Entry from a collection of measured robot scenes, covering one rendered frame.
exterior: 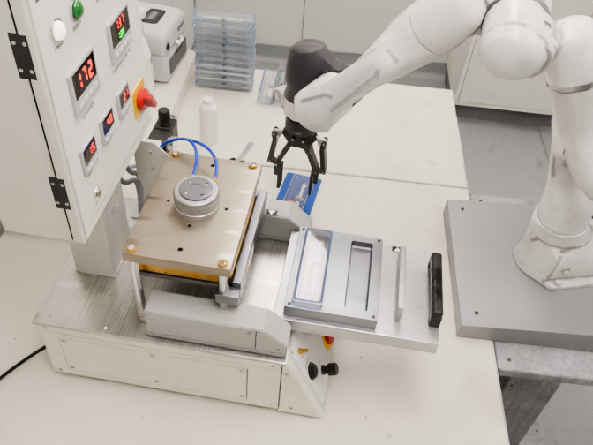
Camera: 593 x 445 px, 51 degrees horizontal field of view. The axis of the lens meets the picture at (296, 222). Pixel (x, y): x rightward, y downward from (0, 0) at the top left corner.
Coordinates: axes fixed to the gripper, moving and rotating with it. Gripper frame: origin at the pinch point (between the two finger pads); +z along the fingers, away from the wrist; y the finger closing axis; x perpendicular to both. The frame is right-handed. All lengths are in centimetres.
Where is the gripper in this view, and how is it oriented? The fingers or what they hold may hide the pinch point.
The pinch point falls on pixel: (296, 180)
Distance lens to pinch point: 158.7
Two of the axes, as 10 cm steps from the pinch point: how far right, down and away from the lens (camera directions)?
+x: 2.5, -6.7, 7.0
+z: -0.7, 7.0, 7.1
